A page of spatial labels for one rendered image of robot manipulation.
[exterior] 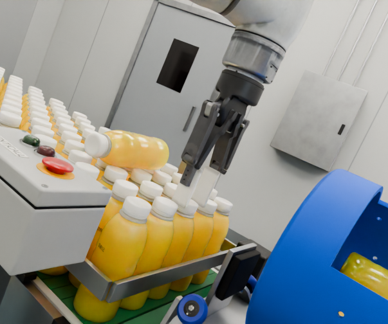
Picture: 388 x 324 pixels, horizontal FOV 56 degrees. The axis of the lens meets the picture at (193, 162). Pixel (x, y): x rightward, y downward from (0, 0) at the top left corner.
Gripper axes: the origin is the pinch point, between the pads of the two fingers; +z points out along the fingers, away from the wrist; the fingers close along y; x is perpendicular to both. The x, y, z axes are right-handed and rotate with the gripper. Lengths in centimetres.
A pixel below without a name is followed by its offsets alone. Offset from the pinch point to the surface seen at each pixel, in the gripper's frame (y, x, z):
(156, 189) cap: -4.3, 4.5, 2.6
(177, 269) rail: -2.0, -4.2, 13.1
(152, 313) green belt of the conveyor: -4.8, -4.6, 20.5
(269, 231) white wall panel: 319, 70, 76
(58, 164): -26.4, 3.1, -0.7
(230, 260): -1.8, -11.6, 6.7
